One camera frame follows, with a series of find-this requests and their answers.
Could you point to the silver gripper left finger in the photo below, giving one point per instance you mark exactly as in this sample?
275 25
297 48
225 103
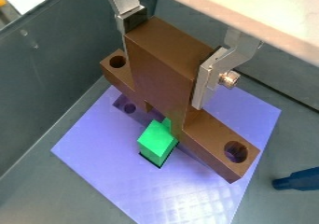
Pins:
129 14

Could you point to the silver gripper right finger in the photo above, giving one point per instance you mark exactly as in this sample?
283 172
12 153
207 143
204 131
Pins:
216 71

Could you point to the brown T-shaped block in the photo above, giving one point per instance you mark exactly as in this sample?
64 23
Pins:
153 72

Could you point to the purple insertion board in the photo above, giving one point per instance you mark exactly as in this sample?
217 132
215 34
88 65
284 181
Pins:
180 193

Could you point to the green square block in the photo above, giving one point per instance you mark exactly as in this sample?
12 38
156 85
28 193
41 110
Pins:
156 142

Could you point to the blue hexagonal peg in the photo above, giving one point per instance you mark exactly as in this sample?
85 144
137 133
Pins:
301 180

